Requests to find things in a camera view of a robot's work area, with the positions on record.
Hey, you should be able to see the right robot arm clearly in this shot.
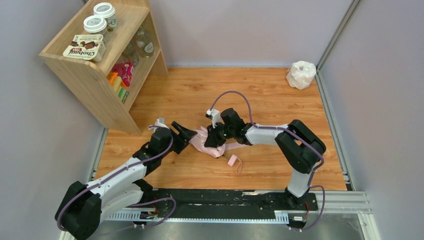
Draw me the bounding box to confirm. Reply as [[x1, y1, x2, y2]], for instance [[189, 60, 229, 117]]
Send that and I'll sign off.
[[204, 108, 327, 205]]

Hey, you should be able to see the white crumpled plastic bag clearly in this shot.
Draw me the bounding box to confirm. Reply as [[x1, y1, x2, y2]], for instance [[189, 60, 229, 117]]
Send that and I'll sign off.
[[286, 60, 317, 90]]

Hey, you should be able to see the glass jar on shelf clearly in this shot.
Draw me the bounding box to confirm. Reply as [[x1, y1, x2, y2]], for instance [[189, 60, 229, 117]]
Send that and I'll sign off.
[[135, 27, 154, 58]]

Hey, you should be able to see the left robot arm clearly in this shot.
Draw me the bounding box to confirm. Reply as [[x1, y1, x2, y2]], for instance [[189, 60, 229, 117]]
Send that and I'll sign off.
[[54, 118, 197, 240]]

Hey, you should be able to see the white lidded cup front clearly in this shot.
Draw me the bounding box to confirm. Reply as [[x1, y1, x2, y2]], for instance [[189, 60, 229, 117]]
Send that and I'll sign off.
[[83, 15, 110, 43]]

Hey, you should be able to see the white lidded cup rear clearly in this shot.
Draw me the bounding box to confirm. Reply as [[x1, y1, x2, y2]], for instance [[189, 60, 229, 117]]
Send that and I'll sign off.
[[93, 2, 117, 32]]

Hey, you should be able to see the stack of coloured sponges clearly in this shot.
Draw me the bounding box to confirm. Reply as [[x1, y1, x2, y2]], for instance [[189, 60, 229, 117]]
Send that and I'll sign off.
[[106, 72, 130, 104]]

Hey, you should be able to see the wooden shelf unit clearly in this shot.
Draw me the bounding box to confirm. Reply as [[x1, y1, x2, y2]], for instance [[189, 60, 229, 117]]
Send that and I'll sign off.
[[39, 0, 168, 136]]

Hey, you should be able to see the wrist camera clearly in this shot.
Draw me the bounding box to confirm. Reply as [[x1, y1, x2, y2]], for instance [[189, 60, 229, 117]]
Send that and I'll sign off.
[[205, 108, 221, 128], [153, 117, 169, 128]]

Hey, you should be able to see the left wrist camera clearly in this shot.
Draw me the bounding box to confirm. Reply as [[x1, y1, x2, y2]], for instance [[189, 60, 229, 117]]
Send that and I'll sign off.
[[153, 117, 169, 128]]

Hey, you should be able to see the white lidded cup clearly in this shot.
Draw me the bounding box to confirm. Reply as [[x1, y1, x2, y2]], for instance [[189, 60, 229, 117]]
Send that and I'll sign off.
[[93, 2, 117, 32], [83, 15, 110, 43]]

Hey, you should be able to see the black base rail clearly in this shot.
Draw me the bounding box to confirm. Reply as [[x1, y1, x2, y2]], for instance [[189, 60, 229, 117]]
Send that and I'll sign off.
[[131, 188, 319, 228]]

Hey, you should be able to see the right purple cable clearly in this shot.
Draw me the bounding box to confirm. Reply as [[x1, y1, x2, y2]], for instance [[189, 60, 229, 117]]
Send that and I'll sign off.
[[209, 90, 326, 232]]

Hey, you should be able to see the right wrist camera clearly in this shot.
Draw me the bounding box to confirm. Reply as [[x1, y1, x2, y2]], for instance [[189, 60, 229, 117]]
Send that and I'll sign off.
[[205, 108, 221, 128]]

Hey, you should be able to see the pink box on shelf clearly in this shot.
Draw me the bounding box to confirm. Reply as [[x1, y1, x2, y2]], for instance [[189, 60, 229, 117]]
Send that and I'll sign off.
[[111, 62, 134, 87]]

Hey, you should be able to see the Chobani yogurt pack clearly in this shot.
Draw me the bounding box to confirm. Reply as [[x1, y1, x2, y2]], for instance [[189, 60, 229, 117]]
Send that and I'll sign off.
[[62, 34, 106, 63]]

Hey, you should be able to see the pink folding umbrella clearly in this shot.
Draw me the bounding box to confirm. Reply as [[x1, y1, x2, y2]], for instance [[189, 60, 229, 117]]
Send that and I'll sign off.
[[189, 125, 253, 175]]

